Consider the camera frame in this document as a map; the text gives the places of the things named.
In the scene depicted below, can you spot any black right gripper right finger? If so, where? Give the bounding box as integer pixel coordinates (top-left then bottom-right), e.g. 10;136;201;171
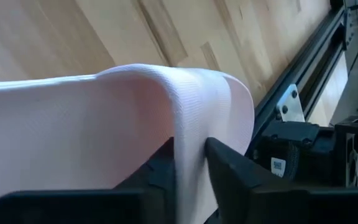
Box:
204;138;280;224

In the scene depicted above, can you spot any pink rubber slide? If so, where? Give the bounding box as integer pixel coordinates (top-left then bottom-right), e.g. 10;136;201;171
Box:
0;63;255;224

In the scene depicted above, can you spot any silver metal bracket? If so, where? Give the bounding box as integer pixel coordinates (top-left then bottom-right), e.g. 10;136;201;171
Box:
274;83;306;123

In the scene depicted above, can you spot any black aluminium rig frame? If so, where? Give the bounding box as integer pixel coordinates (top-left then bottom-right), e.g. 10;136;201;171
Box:
246;0;354;158

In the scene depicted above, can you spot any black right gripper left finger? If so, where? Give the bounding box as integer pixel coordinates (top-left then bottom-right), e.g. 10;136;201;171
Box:
113;136;177;224

